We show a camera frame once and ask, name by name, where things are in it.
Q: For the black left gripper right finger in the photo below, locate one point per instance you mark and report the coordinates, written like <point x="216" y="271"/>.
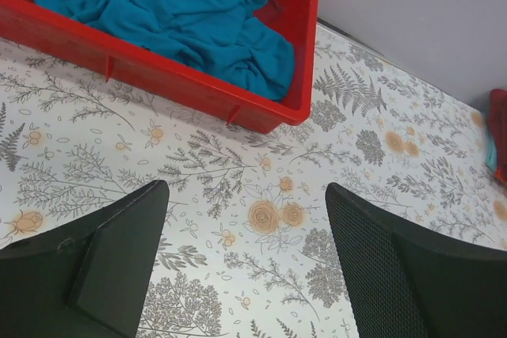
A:
<point x="405" y="280"/>

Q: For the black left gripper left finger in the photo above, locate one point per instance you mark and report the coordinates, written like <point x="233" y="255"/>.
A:
<point x="88" y="277"/>

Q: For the teal blue t-shirt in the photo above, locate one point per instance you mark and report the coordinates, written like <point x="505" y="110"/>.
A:
<point x="222" y="38"/>

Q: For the folded teal t-shirt in stack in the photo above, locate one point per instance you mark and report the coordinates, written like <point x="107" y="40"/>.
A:
<point x="491" y="154"/>

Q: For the folded orange t-shirt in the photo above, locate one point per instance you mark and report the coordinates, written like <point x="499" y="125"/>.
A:
<point x="500" y="176"/>

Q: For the floral patterned table mat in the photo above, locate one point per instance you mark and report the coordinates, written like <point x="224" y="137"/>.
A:
<point x="247" y="248"/>

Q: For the folded dark red t-shirt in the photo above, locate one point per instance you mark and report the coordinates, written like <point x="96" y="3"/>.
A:
<point x="497" y="116"/>

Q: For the red plastic bin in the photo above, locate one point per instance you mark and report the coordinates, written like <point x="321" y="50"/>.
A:
<point x="25" y="23"/>

